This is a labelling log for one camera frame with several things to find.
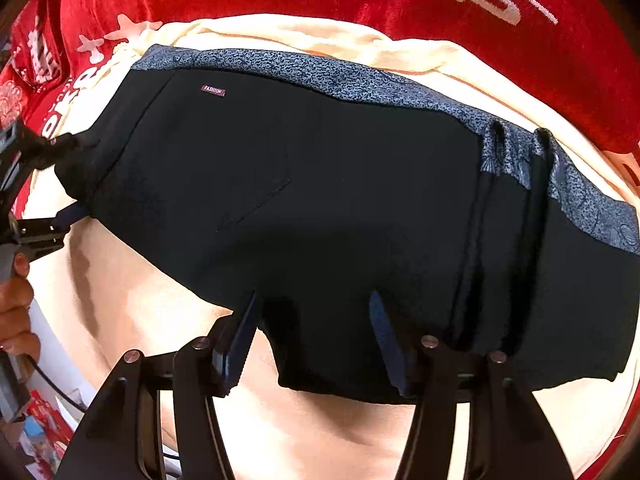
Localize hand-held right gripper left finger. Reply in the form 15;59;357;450
52;292;261;480

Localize person's left hand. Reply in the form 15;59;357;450
0;254;42;361

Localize black cable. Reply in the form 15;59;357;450
22;352;88;413

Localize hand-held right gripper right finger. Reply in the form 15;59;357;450
367;290;576;480

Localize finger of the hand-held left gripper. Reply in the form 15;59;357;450
10;202;86;265
10;122;83;173

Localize black pants with blue trim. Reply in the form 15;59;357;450
54;44;640;406

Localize red printed box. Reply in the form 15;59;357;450
20;390;76;478

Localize cream blanket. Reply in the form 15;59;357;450
20;14;640;480

